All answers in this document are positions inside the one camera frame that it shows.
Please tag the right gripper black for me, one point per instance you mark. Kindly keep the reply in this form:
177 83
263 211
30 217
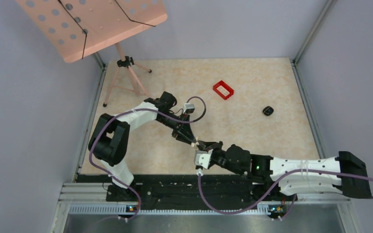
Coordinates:
203 145

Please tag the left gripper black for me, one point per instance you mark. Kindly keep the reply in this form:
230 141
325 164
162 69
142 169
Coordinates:
184 133

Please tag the black earbud charging case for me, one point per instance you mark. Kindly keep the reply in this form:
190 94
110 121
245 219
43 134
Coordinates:
267 111

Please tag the cream earbud charging case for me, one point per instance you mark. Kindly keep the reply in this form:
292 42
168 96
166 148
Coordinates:
195 145

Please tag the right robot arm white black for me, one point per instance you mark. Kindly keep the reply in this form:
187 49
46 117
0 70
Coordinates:
344 174

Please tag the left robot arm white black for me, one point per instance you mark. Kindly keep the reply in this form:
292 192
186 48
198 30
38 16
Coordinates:
108 143

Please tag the red plastic tray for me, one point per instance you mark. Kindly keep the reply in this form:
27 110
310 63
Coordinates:
223 90

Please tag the pink music stand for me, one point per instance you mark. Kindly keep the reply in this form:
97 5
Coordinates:
79 28

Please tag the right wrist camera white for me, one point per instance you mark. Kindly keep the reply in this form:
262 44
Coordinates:
202 161

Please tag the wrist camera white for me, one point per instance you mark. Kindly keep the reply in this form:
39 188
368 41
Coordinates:
188 108
202 161

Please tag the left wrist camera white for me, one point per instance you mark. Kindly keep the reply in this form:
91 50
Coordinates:
188 108

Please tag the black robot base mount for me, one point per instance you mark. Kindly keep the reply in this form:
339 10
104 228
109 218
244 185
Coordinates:
226 193

